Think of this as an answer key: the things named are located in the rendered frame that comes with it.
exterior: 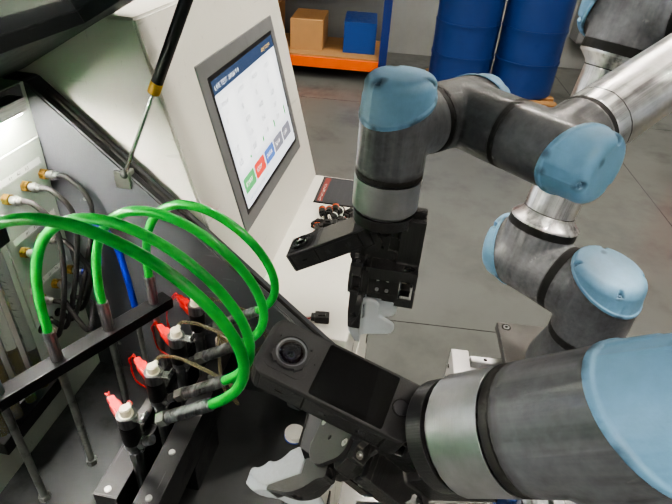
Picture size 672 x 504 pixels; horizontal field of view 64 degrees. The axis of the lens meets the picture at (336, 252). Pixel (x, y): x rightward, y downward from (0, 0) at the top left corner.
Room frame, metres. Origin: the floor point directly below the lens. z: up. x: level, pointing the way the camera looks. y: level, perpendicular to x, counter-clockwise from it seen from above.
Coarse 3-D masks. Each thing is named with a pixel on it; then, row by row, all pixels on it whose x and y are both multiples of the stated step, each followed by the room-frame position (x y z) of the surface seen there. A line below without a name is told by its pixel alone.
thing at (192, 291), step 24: (0, 216) 0.48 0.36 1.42; (24, 216) 0.47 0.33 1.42; (48, 216) 0.47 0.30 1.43; (96, 240) 0.46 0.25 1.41; (120, 240) 0.46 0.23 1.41; (144, 264) 0.45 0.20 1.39; (192, 288) 0.45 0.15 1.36; (216, 312) 0.44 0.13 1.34; (240, 360) 0.44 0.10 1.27; (240, 384) 0.44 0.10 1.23
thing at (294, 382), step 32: (288, 352) 0.25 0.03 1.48; (320, 352) 0.26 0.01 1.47; (352, 352) 0.27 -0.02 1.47; (256, 384) 0.25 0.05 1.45; (288, 384) 0.24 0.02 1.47; (320, 384) 0.24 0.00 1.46; (352, 384) 0.24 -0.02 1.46; (384, 384) 0.25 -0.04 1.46; (416, 384) 0.25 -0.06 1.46; (320, 416) 0.23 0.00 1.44; (352, 416) 0.22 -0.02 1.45; (384, 416) 0.23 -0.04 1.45; (384, 448) 0.22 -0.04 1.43
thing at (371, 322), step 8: (368, 304) 0.52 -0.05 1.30; (376, 304) 0.52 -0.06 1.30; (368, 312) 0.52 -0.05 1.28; (376, 312) 0.52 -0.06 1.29; (360, 320) 0.52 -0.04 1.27; (368, 320) 0.52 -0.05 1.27; (376, 320) 0.52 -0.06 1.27; (384, 320) 0.52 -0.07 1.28; (352, 328) 0.51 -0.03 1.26; (360, 328) 0.52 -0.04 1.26; (368, 328) 0.52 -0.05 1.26; (376, 328) 0.52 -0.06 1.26; (384, 328) 0.52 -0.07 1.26; (392, 328) 0.52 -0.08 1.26; (352, 336) 0.53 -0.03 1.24
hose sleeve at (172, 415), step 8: (200, 400) 0.45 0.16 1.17; (208, 400) 0.45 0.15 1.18; (176, 408) 0.46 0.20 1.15; (184, 408) 0.45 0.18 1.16; (192, 408) 0.45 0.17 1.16; (200, 408) 0.44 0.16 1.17; (208, 408) 0.44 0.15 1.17; (168, 416) 0.45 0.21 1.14; (176, 416) 0.45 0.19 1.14; (184, 416) 0.45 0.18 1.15; (192, 416) 0.45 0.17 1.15
